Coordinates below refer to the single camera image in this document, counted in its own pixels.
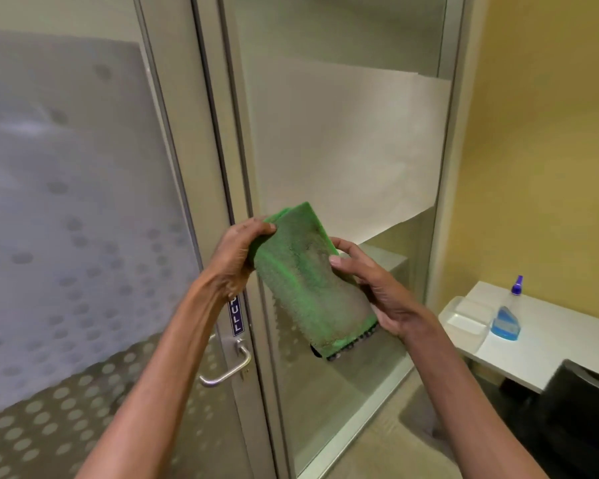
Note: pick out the glass door with dotted film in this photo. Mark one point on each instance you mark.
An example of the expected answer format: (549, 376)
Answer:
(95, 244)

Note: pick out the person's right forearm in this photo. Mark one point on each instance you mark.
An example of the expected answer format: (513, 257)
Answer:
(459, 399)

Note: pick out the glass side panel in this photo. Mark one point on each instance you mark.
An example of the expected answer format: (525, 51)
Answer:
(344, 144)

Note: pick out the person's right hand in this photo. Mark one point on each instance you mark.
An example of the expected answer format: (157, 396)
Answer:
(387, 294)

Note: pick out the white table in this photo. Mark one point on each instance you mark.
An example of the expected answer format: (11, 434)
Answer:
(544, 334)

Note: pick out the person's left hand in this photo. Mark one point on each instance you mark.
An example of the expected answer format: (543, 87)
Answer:
(229, 261)

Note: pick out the blue spray bottle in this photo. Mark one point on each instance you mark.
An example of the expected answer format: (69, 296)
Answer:
(507, 316)

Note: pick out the black chair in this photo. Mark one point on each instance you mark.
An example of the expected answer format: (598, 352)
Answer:
(569, 424)

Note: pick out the clear plastic container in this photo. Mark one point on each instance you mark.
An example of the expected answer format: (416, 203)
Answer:
(466, 316)

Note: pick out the white paper sheet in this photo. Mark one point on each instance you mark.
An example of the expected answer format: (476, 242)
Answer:
(349, 144)

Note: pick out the green microfibre cloth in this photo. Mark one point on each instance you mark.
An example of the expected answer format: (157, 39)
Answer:
(309, 281)

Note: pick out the blue door sign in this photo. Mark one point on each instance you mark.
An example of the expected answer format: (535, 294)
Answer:
(236, 315)

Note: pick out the person's right thumb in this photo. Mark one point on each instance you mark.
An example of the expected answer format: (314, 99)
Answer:
(347, 266)

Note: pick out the person's left forearm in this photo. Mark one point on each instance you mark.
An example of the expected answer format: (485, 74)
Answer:
(152, 389)

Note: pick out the person's left thumb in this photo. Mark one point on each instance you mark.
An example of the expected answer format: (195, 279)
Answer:
(257, 230)

